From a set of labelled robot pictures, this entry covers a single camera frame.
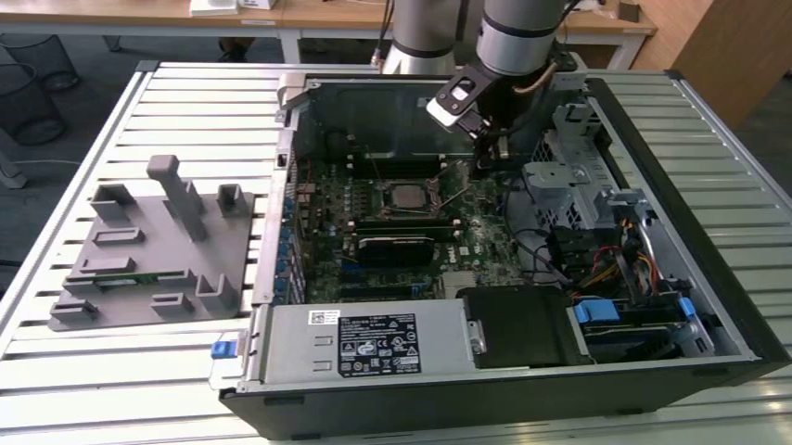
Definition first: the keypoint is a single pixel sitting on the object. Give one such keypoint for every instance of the round coin battery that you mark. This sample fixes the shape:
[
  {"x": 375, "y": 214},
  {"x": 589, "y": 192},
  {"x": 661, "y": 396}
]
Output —
[{"x": 477, "y": 172}]

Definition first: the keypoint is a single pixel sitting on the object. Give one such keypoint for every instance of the silver finned heatsink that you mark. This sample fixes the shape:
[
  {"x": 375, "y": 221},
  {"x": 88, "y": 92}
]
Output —
[{"x": 461, "y": 283}]

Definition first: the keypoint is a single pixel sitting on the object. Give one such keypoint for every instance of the white box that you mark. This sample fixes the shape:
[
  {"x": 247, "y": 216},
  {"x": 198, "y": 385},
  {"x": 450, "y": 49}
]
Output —
[{"x": 214, "y": 8}]

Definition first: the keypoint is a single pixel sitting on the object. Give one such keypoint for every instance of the blue disk carrier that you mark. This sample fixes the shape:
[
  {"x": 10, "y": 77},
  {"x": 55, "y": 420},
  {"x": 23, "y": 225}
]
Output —
[{"x": 597, "y": 313}]

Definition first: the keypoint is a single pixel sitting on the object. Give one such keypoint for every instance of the silver metal drive cage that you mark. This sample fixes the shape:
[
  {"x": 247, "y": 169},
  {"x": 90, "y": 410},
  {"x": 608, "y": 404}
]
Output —
[{"x": 550, "y": 183}]

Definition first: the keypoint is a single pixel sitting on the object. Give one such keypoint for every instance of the blue bay latch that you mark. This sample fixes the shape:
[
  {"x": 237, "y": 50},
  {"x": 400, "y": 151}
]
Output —
[{"x": 685, "y": 311}]

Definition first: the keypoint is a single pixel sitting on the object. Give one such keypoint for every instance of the wooden desk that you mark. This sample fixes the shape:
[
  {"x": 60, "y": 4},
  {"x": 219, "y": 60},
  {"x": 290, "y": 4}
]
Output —
[
  {"x": 600, "y": 28},
  {"x": 123, "y": 21}
]

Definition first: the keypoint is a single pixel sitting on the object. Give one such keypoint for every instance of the grey power supply unit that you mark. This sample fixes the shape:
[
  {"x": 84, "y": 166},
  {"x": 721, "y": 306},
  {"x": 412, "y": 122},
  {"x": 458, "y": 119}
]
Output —
[{"x": 291, "y": 343}]

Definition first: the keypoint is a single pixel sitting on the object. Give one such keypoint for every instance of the green RAM stick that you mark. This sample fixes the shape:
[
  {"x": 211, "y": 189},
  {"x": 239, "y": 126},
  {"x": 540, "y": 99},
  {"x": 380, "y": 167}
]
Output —
[{"x": 139, "y": 279}]

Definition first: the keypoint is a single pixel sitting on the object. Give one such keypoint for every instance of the black graphics card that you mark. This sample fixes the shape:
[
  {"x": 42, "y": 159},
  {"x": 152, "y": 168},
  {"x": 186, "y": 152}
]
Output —
[{"x": 396, "y": 252}]

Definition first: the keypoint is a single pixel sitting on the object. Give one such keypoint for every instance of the grey parts rack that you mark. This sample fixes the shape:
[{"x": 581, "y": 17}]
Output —
[{"x": 155, "y": 241}]

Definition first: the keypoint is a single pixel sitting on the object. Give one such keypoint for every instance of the blue case latch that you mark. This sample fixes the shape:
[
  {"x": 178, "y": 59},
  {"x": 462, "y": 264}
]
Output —
[{"x": 223, "y": 350}]

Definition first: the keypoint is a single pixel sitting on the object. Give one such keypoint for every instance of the green motherboard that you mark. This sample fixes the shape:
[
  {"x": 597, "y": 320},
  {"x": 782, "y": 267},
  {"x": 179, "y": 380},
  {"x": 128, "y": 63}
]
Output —
[{"x": 489, "y": 232}]

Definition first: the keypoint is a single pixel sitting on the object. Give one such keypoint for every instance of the silver camera bracket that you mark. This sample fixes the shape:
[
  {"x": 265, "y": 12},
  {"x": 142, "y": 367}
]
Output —
[{"x": 502, "y": 149}]

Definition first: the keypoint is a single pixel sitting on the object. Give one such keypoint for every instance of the small brown box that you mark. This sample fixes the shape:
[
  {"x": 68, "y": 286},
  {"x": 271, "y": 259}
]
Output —
[{"x": 629, "y": 11}]

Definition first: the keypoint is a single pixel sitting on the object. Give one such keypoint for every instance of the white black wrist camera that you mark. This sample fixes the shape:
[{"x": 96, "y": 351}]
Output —
[{"x": 454, "y": 99}]

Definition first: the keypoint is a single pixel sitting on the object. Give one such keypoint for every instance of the CPU socket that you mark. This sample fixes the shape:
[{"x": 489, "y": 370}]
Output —
[{"x": 381, "y": 197}]

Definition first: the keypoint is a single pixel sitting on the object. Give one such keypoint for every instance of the wooden cabinet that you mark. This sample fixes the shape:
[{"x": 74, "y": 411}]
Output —
[{"x": 729, "y": 46}]

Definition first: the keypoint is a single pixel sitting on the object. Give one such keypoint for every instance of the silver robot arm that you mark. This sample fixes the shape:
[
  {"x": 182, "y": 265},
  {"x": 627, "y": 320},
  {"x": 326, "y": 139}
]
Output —
[{"x": 520, "y": 37}]

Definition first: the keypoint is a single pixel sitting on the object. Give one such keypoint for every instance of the black PC case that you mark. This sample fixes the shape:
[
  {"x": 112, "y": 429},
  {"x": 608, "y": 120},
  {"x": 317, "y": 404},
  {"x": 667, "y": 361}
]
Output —
[{"x": 433, "y": 408}]

